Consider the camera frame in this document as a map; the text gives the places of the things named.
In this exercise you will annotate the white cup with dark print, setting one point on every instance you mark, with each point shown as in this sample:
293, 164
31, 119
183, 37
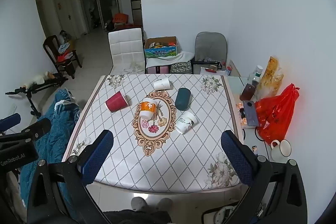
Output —
185, 122

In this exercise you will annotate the white padded chair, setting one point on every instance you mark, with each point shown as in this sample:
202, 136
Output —
126, 48

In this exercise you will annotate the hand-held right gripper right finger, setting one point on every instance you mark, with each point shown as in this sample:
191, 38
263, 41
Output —
236, 159

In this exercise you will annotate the yellow bread bag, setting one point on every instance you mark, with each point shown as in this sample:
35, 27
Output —
270, 74

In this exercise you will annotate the red paper cup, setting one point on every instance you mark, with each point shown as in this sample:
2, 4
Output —
116, 104

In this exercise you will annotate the blue quilted blanket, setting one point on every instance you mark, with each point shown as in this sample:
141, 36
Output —
56, 129

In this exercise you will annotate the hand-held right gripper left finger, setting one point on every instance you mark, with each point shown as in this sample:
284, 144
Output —
97, 154

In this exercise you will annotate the white bottle with green cap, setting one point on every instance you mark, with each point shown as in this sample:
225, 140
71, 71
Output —
256, 74

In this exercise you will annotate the floral diamond-pattern tablecloth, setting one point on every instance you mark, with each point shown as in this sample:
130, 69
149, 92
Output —
183, 161

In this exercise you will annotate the dark teal cup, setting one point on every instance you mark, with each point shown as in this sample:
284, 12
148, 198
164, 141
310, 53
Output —
183, 99

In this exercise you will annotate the red plastic bag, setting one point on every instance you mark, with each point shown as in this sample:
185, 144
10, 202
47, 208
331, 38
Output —
275, 113

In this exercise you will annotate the orange and white paper cup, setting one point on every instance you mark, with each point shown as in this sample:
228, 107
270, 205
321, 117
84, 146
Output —
147, 110

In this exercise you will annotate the white cloth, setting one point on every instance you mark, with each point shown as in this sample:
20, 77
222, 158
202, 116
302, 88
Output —
181, 56

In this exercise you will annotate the brown tape roll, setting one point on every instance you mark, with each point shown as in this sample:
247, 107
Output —
213, 66

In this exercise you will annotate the red box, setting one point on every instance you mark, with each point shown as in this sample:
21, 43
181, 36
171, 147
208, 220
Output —
120, 18

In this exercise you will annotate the white room door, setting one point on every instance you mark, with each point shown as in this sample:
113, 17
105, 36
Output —
65, 14

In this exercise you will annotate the grey cushioned chair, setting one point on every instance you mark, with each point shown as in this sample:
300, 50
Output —
210, 45

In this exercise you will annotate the black tripod stand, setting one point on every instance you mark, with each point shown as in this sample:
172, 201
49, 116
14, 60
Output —
30, 94

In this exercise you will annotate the grey slippers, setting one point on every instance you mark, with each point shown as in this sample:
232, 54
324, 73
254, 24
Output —
152, 204

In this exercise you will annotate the clothes pile on chair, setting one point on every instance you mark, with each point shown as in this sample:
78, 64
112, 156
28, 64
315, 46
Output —
64, 49

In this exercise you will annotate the brown glass jar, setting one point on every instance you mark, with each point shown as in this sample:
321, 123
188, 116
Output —
247, 92

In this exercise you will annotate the plush toy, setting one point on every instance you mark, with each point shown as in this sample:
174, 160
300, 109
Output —
39, 79

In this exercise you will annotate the sliding glass door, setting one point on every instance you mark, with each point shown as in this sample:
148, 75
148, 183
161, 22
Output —
99, 3

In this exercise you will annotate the cardboard box with blue print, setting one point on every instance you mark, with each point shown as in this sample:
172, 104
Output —
160, 50

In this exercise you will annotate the white enamel mug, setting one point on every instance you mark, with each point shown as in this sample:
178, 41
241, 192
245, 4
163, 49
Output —
282, 150

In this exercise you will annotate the plain white paper cup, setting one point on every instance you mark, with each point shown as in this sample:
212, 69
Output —
162, 84

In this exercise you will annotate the grey smartphone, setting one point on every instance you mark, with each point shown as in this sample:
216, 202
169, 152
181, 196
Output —
250, 113

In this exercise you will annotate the patterned dark bag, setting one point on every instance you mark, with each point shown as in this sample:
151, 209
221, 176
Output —
181, 67

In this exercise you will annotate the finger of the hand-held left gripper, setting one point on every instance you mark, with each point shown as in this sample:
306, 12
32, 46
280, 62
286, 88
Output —
38, 127
9, 121

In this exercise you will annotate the dark wooden chair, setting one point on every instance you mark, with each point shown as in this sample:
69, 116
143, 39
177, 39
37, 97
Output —
53, 48

